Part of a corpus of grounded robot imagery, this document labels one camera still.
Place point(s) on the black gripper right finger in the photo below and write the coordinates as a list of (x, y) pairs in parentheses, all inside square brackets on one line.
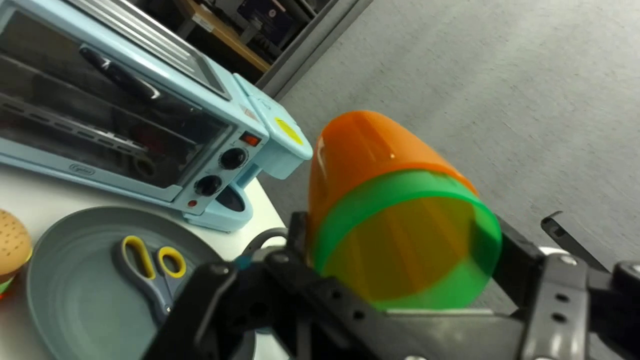
[(572, 307)]

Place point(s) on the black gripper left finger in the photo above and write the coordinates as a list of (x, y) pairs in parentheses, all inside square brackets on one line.
[(226, 312)]

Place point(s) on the orange cup with green rim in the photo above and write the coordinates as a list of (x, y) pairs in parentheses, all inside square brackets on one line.
[(392, 201)]

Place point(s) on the grey round plate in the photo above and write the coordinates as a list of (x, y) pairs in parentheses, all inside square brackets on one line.
[(72, 287)]

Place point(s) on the toy hamburger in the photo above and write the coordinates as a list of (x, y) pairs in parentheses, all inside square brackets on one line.
[(12, 247)]

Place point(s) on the light blue toaster oven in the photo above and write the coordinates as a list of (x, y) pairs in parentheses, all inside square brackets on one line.
[(200, 87)]

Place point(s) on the wooden desk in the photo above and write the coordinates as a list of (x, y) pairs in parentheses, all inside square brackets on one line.
[(226, 36)]

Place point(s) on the dark storage shelf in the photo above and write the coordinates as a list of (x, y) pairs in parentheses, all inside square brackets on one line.
[(293, 21)]

